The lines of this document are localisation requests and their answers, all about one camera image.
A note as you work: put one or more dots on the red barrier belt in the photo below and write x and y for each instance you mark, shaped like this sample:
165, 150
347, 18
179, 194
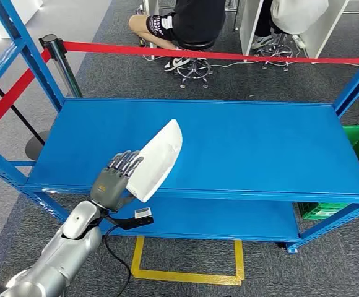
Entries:
6, 103
198, 53

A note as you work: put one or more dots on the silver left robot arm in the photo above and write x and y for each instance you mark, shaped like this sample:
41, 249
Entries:
58, 258

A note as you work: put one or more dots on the seated person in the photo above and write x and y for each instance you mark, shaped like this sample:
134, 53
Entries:
198, 20
297, 16

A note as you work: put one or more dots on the chrome stanchion post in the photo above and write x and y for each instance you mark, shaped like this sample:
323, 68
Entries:
63, 65

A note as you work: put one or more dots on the yellow floor tape square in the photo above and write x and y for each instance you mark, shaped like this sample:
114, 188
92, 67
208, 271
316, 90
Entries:
185, 278

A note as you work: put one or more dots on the white car mirror cover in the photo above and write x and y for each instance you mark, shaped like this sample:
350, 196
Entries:
158, 160

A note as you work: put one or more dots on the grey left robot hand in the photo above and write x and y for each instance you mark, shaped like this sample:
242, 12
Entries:
108, 184

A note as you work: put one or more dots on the blue metal shelf rack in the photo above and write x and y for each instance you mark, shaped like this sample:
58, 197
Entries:
229, 143

